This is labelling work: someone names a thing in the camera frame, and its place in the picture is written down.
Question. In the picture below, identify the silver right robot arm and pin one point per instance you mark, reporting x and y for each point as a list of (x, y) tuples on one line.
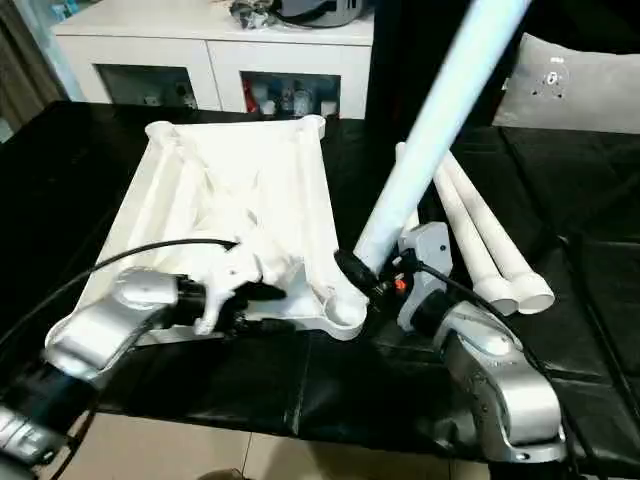
[(500, 390)]

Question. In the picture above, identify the white cabinet with glass doors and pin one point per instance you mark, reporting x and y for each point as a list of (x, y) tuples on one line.
[(200, 50)]

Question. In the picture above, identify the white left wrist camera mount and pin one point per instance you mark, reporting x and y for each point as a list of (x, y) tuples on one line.
[(245, 268)]

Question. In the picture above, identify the dark clutter pile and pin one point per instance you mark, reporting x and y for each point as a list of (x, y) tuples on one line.
[(250, 14)]

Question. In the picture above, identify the small red bottle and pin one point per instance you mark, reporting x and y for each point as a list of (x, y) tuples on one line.
[(251, 98)]

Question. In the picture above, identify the white plastic table top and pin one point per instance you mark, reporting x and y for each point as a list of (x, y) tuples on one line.
[(250, 190)]

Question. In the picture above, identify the brown curtain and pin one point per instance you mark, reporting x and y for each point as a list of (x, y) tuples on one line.
[(20, 70)]

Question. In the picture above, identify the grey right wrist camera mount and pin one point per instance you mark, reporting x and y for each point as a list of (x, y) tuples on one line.
[(430, 250)]

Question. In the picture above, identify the dark grey helmet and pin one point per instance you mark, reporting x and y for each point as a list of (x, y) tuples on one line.
[(320, 12)]

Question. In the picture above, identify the black work mat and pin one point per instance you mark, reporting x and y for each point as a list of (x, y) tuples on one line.
[(330, 390)]

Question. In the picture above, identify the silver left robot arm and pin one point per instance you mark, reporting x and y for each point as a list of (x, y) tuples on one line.
[(100, 330)]

